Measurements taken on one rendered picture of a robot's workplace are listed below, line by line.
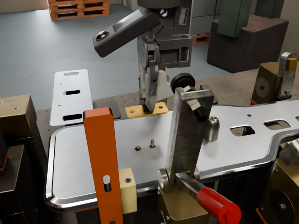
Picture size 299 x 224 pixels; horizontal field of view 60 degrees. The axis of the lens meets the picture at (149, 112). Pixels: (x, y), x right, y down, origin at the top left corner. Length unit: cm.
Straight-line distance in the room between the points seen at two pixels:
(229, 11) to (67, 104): 257
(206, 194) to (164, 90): 26
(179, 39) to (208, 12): 367
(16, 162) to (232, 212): 41
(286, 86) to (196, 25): 334
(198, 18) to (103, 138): 381
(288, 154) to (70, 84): 58
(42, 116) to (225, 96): 86
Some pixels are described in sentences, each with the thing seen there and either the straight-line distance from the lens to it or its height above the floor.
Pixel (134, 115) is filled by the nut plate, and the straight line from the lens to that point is 51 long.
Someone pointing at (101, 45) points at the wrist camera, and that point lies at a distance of 43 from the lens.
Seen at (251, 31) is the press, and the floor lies 53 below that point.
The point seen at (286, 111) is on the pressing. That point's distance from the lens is 71.
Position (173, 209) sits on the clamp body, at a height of 105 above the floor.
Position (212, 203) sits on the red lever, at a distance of 27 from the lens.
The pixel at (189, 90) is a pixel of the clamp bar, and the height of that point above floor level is 121.
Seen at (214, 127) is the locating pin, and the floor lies 103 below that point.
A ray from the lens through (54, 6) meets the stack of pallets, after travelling 571.
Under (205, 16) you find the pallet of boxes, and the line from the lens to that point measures 410.
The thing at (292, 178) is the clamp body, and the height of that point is 107.
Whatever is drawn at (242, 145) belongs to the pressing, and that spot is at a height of 100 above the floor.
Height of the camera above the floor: 135
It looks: 34 degrees down
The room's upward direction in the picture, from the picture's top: straight up
